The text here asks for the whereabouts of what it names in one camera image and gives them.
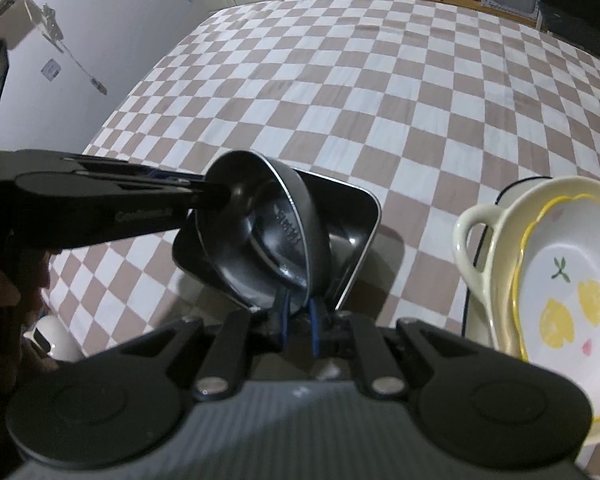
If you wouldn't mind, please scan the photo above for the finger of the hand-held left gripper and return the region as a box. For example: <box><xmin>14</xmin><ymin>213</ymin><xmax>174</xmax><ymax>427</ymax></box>
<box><xmin>120</xmin><ymin>180</ymin><xmax>236</xmax><ymax>211</ymax></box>
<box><xmin>65</xmin><ymin>155</ymin><xmax>211</xmax><ymax>182</ymax></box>

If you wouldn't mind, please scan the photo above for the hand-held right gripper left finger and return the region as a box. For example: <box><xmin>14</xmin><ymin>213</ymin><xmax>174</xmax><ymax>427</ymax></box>
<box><xmin>122</xmin><ymin>290</ymin><xmax>291</xmax><ymax>401</ymax></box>

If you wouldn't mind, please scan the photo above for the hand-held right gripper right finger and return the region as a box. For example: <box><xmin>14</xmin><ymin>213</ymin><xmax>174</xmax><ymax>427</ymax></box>
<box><xmin>307</xmin><ymin>297</ymin><xmax>481</xmax><ymax>401</ymax></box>

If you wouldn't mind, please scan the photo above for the round steel bowl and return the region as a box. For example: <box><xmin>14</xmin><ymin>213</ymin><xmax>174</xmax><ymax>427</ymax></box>
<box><xmin>194</xmin><ymin>150</ymin><xmax>333</xmax><ymax>311</ymax></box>

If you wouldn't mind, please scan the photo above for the large rectangular steel tray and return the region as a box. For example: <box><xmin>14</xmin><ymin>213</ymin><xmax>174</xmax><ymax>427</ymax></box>
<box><xmin>172</xmin><ymin>167</ymin><xmax>382</xmax><ymax>313</ymax></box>

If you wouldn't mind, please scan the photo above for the white leaf-print plate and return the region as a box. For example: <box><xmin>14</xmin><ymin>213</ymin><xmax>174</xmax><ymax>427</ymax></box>
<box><xmin>461</xmin><ymin>175</ymin><xmax>553</xmax><ymax>348</ymax></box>

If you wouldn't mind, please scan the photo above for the cream baking dish with handles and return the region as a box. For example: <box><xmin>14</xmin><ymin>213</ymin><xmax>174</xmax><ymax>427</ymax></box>
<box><xmin>454</xmin><ymin>176</ymin><xmax>600</xmax><ymax>448</ymax></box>

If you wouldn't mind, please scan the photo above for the yellow-rimmed lemon-print bowl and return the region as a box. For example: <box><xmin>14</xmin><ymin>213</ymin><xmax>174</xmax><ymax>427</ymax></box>
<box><xmin>511</xmin><ymin>195</ymin><xmax>600</xmax><ymax>423</ymax></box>

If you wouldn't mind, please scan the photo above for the person's left hand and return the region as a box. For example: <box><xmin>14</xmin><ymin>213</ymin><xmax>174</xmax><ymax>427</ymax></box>
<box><xmin>0</xmin><ymin>252</ymin><xmax>23</xmax><ymax>310</ymax></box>

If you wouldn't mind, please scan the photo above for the white round object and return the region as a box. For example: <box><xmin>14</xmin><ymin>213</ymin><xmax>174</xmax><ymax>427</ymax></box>
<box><xmin>22</xmin><ymin>314</ymin><xmax>78</xmax><ymax>361</ymax></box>

